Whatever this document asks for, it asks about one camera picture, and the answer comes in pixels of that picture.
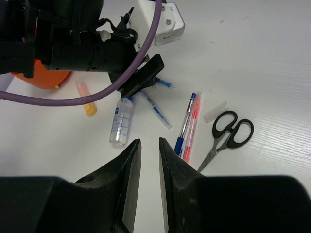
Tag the orange round organizer container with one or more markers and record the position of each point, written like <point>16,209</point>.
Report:
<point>44,79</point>

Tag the dark blue gel pen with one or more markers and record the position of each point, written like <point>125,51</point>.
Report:
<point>164,83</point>

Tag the red gel pen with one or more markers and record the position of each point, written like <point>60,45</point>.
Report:
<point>192,129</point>

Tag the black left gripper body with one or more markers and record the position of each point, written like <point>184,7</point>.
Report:
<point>91,55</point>

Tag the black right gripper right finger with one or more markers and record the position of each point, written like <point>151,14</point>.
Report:
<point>183,199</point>

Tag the black handled scissors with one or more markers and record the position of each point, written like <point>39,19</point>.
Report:
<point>224,139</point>

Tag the blue ballpoint pen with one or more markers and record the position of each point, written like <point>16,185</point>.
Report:
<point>181,137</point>

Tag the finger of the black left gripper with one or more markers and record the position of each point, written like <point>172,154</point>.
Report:
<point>142,78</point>

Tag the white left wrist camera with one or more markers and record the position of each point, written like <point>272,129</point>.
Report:
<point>171,24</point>

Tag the clear blue gel pen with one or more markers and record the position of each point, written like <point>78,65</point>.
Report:
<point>157,111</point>

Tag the clear spray bottle blue cap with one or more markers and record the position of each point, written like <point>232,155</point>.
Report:
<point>121,121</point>

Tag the clear scissors blade cover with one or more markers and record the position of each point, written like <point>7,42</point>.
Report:
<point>212,114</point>

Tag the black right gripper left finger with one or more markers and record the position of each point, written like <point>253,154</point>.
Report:
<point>111,192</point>

